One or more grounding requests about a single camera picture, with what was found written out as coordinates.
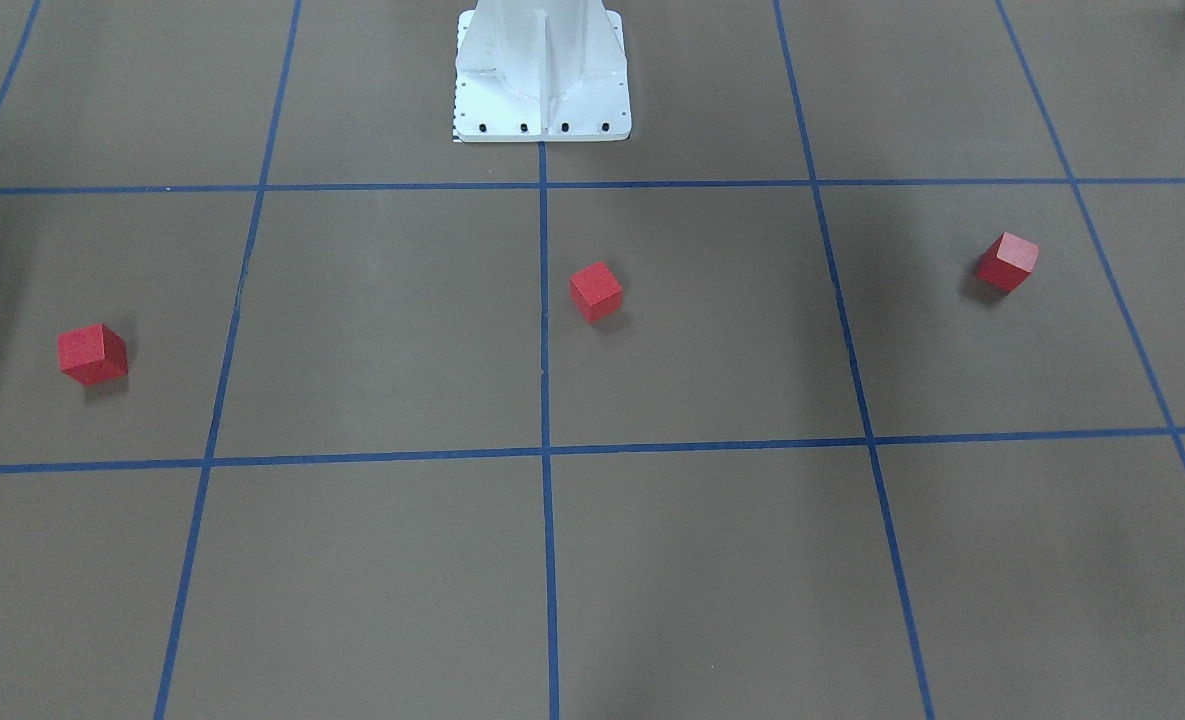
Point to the red block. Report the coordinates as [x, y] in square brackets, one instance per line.
[92, 355]
[596, 292]
[1008, 262]

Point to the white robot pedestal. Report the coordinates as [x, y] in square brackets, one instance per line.
[541, 71]

